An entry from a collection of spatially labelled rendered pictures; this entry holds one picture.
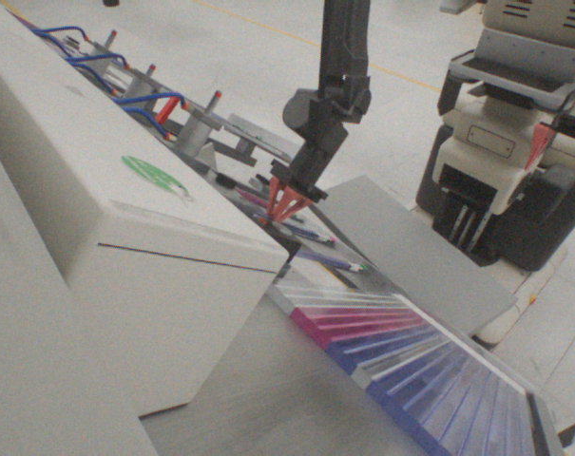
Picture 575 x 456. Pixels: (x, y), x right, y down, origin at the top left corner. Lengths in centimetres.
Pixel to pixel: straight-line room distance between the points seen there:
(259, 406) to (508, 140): 100
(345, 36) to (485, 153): 63
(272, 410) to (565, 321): 183
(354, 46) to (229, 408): 56
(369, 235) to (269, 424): 92
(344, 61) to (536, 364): 144
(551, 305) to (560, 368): 30
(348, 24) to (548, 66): 52
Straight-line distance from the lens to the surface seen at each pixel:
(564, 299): 206
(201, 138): 32
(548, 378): 178
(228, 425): 18
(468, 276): 107
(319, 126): 41
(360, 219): 113
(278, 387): 23
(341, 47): 64
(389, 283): 82
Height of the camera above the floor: 136
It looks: 45 degrees down
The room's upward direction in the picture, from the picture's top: straight up
